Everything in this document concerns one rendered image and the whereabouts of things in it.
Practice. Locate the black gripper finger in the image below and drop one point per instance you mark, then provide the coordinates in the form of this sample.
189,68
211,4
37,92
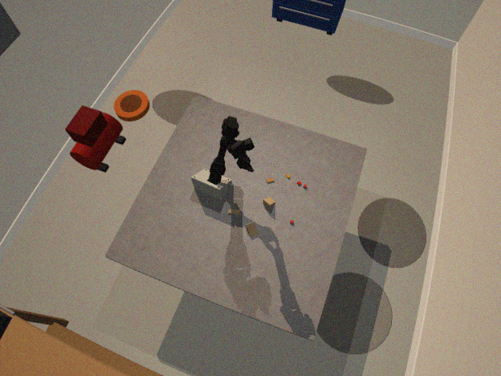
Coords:
246,166
240,153

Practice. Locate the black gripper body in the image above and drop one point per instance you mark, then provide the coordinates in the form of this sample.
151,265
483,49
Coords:
232,146

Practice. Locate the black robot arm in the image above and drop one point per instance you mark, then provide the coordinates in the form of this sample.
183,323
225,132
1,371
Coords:
229,132

